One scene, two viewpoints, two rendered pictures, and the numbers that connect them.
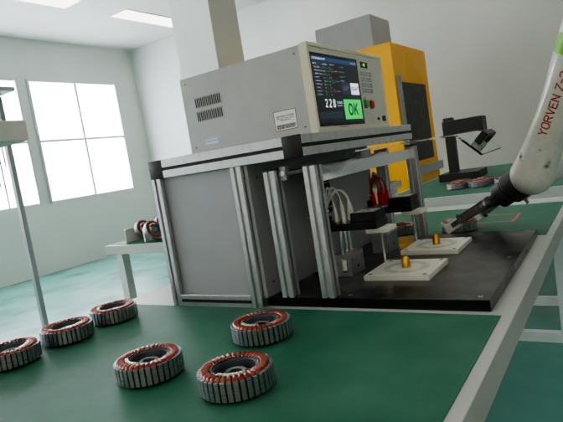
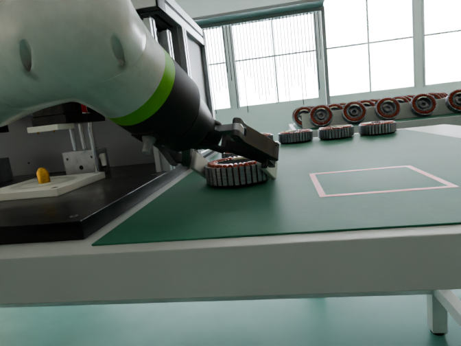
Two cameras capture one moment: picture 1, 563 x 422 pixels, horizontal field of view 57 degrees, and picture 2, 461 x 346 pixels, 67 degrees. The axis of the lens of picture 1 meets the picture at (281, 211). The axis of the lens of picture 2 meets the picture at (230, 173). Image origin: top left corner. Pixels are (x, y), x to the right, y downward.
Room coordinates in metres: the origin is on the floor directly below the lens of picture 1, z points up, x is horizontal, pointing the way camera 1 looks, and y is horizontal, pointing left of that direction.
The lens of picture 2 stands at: (1.42, -1.09, 0.86)
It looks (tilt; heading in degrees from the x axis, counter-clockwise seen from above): 9 degrees down; 65
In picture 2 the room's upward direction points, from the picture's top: 6 degrees counter-clockwise
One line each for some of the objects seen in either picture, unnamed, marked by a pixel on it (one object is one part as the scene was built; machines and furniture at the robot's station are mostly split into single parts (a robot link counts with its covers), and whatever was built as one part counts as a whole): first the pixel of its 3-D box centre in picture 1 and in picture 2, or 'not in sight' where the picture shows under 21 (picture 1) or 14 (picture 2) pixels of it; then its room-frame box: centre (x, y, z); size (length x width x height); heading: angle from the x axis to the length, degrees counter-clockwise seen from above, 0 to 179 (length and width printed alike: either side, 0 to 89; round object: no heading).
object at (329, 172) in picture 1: (371, 162); not in sight; (1.33, -0.25, 1.03); 0.62 x 0.01 x 0.03; 146
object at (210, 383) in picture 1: (236, 375); not in sight; (0.74, 0.10, 0.77); 0.11 x 0.11 x 0.04
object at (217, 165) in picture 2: (459, 224); (238, 170); (1.68, -0.57, 0.77); 0.11 x 0.11 x 0.04
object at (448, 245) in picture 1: (436, 245); (44, 185); (1.38, -0.40, 0.78); 0.15 x 0.15 x 0.01; 56
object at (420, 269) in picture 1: (406, 269); not in sight; (1.18, -0.26, 0.78); 0.15 x 0.15 x 0.01; 56
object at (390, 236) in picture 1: (384, 240); (86, 161); (1.46, -0.28, 0.80); 0.07 x 0.05 x 0.06; 146
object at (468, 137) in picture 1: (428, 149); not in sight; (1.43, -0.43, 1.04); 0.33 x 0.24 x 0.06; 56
